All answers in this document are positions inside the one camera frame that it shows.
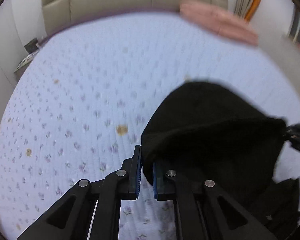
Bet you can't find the black hooded jacket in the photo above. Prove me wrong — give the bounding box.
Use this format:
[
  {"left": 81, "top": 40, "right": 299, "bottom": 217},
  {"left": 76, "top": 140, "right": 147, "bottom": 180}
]
[{"left": 141, "top": 82, "right": 300, "bottom": 239}]

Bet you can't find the dark window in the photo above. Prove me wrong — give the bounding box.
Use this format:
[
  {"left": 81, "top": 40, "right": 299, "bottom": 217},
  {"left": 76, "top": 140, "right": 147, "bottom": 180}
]
[{"left": 288, "top": 8, "right": 300, "bottom": 47}]

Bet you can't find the floral quilted bed cover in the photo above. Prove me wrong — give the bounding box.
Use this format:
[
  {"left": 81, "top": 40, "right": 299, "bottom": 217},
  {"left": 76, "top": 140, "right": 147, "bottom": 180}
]
[{"left": 0, "top": 12, "right": 300, "bottom": 239}]

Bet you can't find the folded pink blanket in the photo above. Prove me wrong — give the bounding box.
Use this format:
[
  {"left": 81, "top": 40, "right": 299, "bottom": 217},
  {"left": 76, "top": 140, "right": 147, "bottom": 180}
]
[{"left": 179, "top": 0, "right": 258, "bottom": 46}]

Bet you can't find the white nightstand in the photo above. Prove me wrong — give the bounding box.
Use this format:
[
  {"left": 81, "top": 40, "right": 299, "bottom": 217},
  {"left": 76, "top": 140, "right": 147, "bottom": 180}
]
[{"left": 14, "top": 38, "right": 41, "bottom": 82}]

